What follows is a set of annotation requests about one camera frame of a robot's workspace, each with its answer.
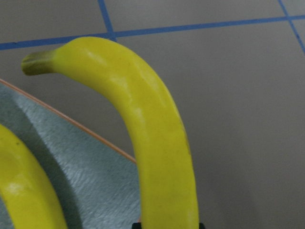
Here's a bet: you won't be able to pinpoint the yellow banana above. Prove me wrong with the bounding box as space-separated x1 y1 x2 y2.
21 37 200 229
0 125 68 229

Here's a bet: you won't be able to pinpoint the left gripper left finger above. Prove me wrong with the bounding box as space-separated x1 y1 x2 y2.
132 222 141 229

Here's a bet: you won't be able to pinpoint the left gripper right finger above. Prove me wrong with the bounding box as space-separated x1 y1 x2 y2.
199 222 205 229

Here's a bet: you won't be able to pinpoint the grey square plate orange rim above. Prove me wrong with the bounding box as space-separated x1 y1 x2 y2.
0 83 140 229

